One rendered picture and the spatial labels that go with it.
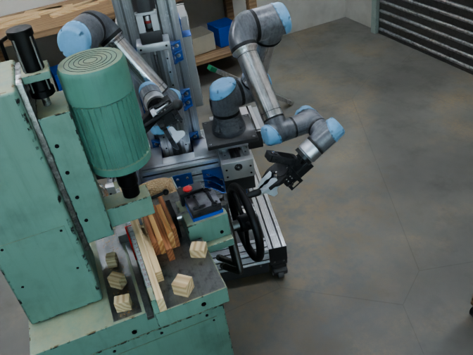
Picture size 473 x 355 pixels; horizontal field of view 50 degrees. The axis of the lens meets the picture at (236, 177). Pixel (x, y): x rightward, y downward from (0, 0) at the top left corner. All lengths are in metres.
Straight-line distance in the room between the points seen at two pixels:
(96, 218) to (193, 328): 0.48
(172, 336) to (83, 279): 0.33
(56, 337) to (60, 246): 0.29
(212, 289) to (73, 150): 0.53
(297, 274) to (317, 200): 0.61
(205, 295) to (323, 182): 1.93
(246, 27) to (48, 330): 1.16
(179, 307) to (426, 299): 1.47
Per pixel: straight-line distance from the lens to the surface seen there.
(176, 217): 1.56
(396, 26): 5.13
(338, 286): 2.62
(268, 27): 1.84
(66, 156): 1.39
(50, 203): 1.41
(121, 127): 1.36
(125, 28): 2.19
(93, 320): 1.62
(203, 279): 1.48
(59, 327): 1.65
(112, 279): 1.65
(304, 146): 1.70
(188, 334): 1.71
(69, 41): 1.86
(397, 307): 2.56
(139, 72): 1.98
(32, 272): 1.55
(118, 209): 1.54
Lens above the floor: 1.97
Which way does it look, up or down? 36 degrees down
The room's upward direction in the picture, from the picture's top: 9 degrees counter-clockwise
